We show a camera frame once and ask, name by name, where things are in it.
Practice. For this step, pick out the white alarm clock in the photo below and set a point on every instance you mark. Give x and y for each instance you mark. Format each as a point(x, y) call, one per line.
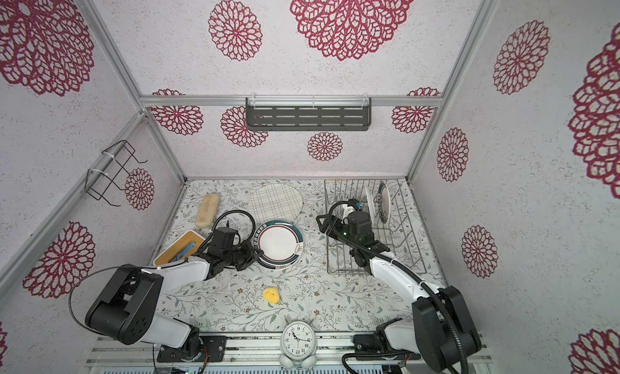
point(298, 345)

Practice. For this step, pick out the dark lettered rim plate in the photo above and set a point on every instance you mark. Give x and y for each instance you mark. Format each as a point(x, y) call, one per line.
point(370, 204)

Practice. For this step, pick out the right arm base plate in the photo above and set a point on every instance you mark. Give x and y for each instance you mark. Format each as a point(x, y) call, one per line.
point(373, 346)

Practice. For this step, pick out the yellow cheese toy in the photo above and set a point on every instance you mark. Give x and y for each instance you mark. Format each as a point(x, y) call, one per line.
point(271, 295)

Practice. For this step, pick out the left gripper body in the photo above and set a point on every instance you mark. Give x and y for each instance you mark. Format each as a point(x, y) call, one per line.
point(240, 257)

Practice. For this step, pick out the dark rimmed plate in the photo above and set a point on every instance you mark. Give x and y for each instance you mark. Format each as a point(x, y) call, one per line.
point(384, 203)

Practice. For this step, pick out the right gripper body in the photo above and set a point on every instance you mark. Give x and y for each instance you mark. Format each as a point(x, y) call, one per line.
point(334, 224)

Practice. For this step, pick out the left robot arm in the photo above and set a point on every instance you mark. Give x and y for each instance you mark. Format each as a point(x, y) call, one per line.
point(126, 309)

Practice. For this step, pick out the yellow tray with blue item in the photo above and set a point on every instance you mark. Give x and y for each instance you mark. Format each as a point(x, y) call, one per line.
point(183, 247)

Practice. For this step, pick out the black wire wall basket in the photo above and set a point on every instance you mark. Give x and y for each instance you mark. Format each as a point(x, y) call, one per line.
point(118, 156)

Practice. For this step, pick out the grey wall shelf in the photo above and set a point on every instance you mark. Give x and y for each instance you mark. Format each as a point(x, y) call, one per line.
point(308, 116)

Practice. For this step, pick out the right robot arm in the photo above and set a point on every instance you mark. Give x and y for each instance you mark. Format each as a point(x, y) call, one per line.
point(442, 331)

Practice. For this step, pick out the green rimmed white plate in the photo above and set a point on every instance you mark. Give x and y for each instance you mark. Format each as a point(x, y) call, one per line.
point(268, 265)

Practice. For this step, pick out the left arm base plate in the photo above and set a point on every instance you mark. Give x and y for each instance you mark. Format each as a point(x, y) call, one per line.
point(199, 348)

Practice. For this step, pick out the plaid beige plate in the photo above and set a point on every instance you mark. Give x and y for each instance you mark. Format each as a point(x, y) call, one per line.
point(276, 202)

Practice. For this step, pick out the wire dish rack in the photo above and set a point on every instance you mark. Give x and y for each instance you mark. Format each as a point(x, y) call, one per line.
point(403, 234)

